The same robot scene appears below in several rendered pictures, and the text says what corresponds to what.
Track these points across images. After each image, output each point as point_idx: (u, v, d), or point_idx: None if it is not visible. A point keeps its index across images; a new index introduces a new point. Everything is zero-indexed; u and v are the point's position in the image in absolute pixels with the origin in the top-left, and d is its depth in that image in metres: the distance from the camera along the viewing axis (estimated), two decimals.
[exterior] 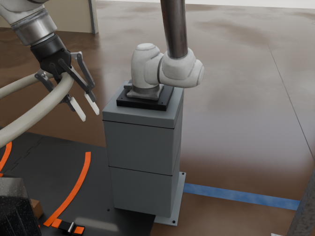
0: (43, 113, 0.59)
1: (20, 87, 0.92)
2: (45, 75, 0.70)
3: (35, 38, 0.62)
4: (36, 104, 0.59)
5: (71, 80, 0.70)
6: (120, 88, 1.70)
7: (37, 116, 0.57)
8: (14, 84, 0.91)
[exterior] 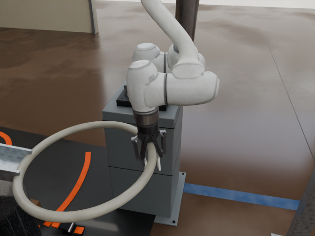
0: (150, 178, 0.87)
1: (88, 129, 1.14)
2: (137, 141, 0.98)
3: (150, 123, 0.91)
4: (146, 171, 0.87)
5: (154, 147, 0.99)
6: (120, 88, 1.70)
7: (148, 180, 0.86)
8: (85, 125, 1.13)
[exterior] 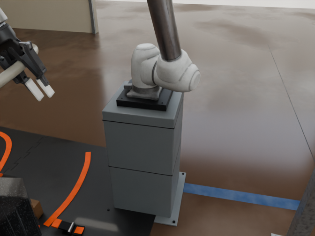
0: (19, 70, 0.78)
1: None
2: (2, 58, 0.80)
3: None
4: (13, 63, 0.78)
5: (37, 49, 0.90)
6: (120, 88, 1.70)
7: (15, 71, 0.77)
8: None
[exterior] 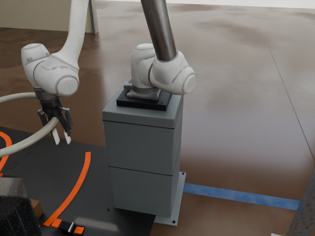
0: (55, 124, 1.12)
1: (5, 101, 1.34)
2: (43, 114, 1.14)
3: (43, 99, 1.05)
4: (51, 120, 1.12)
5: None
6: (120, 88, 1.70)
7: (53, 126, 1.11)
8: (2, 98, 1.33)
